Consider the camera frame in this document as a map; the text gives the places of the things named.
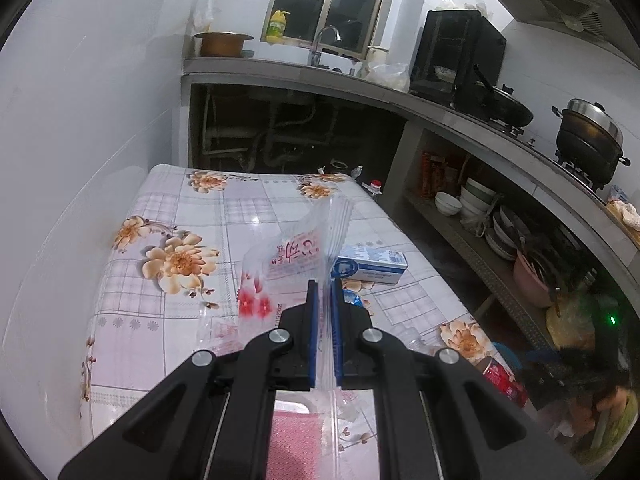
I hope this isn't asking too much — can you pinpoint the red snack bag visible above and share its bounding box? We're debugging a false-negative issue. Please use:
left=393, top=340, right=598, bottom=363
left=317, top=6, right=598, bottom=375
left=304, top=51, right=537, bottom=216
left=477, top=356, right=528, bottom=408

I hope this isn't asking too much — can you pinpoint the blue snack wrapper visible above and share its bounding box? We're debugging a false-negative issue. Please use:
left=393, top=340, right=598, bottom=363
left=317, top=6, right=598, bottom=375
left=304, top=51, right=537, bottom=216
left=343, top=289, right=363, bottom=308

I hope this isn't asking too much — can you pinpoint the clear red printed plastic bag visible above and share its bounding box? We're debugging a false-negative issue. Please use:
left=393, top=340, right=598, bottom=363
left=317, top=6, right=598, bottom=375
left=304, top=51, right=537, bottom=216
left=238, top=197, right=352, bottom=479

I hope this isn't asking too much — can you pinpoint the grey kitchen counter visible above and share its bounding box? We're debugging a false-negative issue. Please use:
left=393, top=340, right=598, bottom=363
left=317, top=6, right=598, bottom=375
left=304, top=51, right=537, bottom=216
left=182, top=55, right=640, bottom=291

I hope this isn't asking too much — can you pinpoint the person's hand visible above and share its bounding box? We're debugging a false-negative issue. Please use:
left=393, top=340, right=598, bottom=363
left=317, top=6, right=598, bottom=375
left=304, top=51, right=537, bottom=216
left=568, top=387, right=629, bottom=437

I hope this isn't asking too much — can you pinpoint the clear plastic bottle green label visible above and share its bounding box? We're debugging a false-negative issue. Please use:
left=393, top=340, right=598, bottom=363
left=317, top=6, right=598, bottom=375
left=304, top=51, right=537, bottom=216
left=392, top=324, right=440, bottom=356

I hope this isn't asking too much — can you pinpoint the pink plastic stool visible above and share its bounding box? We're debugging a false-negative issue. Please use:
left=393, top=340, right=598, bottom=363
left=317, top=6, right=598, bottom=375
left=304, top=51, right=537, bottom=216
left=266, top=400, right=323, bottom=480

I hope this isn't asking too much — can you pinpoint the floral plastic tablecloth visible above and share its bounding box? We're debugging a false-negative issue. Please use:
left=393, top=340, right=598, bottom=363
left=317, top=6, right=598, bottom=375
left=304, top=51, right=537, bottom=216
left=80, top=165, right=501, bottom=442

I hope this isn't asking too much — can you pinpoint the pink plastic basin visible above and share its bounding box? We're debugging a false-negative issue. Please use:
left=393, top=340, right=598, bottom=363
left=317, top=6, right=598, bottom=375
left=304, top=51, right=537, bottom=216
left=513, top=252, right=559, bottom=309

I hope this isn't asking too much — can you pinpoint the blue white toothpaste box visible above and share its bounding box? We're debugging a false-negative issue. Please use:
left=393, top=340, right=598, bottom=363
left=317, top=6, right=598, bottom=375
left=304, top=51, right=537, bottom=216
left=331, top=246, right=408, bottom=285

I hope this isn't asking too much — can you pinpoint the stack of plates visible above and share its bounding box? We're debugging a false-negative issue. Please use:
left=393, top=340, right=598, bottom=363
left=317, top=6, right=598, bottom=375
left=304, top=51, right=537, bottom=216
left=485, top=206, right=530, bottom=261

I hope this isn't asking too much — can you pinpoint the white ceramic bowl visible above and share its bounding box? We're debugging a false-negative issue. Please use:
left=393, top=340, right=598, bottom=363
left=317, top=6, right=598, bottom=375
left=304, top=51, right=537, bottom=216
left=434, top=192, right=462, bottom=217

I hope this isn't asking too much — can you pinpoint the stack of bowls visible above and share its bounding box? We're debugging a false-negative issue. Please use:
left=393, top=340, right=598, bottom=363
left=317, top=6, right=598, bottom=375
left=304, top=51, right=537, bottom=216
left=460, top=178, right=497, bottom=214

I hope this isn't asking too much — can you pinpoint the red capped bottle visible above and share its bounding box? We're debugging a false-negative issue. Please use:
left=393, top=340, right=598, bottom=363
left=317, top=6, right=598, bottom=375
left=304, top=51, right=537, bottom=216
left=370, top=180, right=382, bottom=195

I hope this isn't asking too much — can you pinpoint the black steamer pot steel lid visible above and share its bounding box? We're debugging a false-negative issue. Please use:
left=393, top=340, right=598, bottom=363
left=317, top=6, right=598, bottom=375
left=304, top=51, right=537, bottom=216
left=551, top=99, right=631, bottom=191

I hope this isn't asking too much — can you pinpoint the black wok pan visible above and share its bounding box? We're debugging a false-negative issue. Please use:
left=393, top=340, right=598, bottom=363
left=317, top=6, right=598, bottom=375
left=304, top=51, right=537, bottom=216
left=473, top=64, right=534, bottom=128

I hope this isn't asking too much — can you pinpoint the steel faucet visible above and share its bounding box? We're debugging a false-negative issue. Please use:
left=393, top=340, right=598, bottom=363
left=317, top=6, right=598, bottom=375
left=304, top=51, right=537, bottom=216
left=307, top=25, right=342, bottom=67

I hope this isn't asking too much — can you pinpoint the black countertop oven cabinet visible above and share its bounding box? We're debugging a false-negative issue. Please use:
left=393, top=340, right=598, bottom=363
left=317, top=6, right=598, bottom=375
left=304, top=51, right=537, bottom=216
left=410, top=10, right=506, bottom=110

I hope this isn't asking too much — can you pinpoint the copper metal basin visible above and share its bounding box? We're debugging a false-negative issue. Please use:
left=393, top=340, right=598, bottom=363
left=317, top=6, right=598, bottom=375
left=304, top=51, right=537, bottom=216
left=195, top=32, right=254, bottom=58

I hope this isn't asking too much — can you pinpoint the yellow dish soap bottle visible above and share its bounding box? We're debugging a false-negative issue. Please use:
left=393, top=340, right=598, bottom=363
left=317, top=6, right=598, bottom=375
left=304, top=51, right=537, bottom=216
left=265, top=10, right=290, bottom=44

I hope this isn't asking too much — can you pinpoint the range hood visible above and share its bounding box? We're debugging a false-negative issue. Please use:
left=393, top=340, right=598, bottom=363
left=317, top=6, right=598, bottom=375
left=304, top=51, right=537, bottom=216
left=498, top=0, right=639, bottom=65

